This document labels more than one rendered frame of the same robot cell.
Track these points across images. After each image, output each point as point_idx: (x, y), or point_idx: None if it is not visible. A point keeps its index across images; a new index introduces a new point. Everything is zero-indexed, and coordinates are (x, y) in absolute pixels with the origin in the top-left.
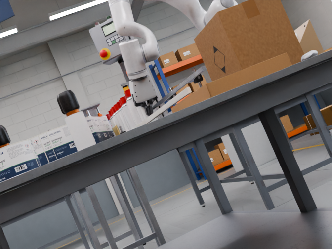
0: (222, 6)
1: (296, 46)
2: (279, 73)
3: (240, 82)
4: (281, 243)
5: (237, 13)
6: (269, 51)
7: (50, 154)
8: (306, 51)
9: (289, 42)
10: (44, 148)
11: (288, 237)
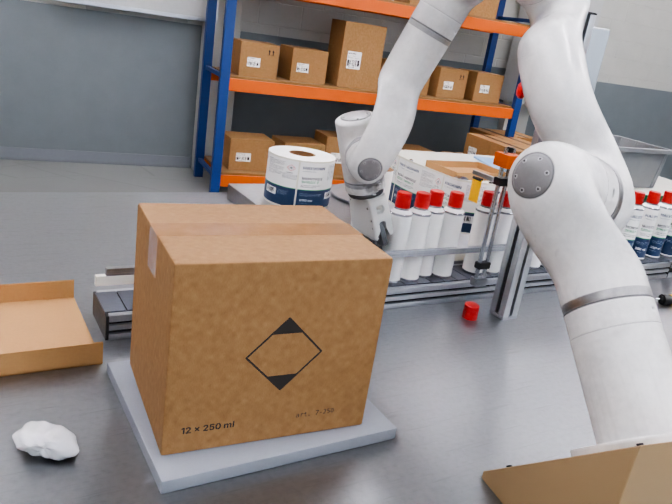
0: (511, 176)
1: (160, 410)
2: None
3: None
4: None
5: (145, 236)
6: (145, 356)
7: (396, 192)
8: (559, 494)
9: (158, 387)
10: (396, 179)
11: None
